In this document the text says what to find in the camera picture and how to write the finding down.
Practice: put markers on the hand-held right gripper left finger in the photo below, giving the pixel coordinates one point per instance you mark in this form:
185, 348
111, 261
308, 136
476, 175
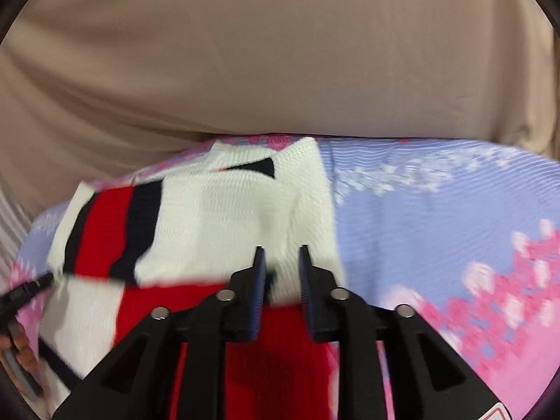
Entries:
260, 280

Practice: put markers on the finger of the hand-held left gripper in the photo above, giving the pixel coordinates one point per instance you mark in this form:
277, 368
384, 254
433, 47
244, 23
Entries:
26, 291

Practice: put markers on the pink blue floral bed sheet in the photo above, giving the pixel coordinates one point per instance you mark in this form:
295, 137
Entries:
415, 227

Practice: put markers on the person's left hand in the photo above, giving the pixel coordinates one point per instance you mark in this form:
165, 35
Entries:
24, 345

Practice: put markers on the grey striped cloth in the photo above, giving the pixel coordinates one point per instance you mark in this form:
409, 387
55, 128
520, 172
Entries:
13, 227

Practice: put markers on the beige cloth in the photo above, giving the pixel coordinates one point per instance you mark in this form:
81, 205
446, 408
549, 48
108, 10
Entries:
262, 52

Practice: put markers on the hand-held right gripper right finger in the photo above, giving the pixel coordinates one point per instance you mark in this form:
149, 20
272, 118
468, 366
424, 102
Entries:
305, 280

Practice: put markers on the white red black knit sweater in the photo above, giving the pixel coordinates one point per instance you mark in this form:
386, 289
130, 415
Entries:
218, 210

